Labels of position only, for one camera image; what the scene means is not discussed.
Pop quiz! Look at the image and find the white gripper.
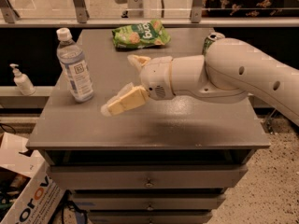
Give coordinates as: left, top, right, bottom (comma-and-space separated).
101, 55, 174, 117

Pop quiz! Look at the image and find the clear plastic water bottle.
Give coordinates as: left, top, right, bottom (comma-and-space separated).
56, 28, 93, 103

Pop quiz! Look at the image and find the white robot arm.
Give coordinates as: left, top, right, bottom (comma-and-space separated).
101, 38, 299, 125

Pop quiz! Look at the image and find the white pump dispenser bottle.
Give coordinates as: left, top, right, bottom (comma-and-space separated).
10, 63, 36, 96

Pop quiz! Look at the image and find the green snack bag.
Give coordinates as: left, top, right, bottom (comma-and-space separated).
112, 20, 171, 49

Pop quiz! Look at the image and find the grey drawer cabinet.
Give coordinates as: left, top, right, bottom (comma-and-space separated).
28, 29, 269, 224

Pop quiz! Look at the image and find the green soda can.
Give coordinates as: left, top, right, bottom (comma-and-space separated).
202, 32, 225, 55

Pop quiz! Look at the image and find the top drawer knob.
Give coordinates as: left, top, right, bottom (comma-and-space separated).
145, 178, 154, 188

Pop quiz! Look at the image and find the drawer knob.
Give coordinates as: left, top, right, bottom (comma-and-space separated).
146, 204, 154, 211
145, 178, 154, 188

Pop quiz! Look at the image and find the middle drawer knob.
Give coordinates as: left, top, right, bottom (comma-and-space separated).
146, 204, 154, 211

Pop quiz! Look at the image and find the white cardboard box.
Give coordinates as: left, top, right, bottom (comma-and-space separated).
0, 133, 64, 224

